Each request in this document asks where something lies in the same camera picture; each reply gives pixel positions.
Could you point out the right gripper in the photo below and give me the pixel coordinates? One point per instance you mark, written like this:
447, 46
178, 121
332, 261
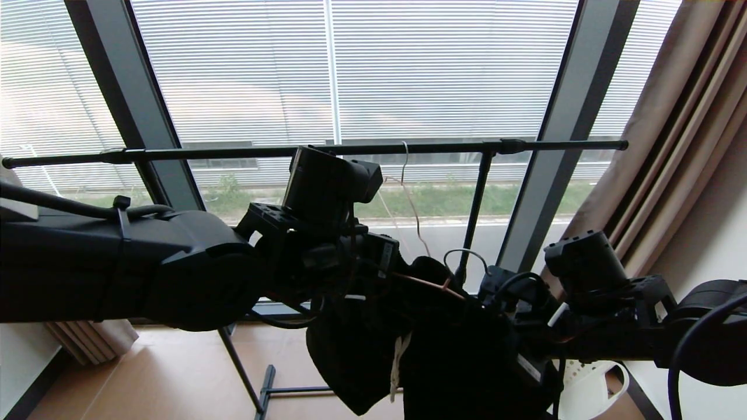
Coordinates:
534, 361

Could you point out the pink clothes hanger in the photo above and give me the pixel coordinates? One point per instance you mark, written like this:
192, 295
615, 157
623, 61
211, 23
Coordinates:
405, 157
432, 284

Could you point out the white laundry basket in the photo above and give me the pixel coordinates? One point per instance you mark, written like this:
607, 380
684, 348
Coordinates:
589, 391

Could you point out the brown curtain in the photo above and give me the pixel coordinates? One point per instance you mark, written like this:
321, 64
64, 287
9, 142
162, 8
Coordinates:
87, 341
671, 116

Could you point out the black clothes rack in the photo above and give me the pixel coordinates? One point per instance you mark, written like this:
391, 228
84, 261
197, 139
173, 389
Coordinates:
233, 153

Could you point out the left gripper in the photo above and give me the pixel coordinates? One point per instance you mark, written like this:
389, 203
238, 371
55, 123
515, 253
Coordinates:
350, 262

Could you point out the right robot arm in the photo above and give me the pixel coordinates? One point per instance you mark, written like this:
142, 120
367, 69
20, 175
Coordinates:
589, 262

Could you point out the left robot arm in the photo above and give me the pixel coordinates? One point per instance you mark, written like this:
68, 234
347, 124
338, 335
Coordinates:
117, 268

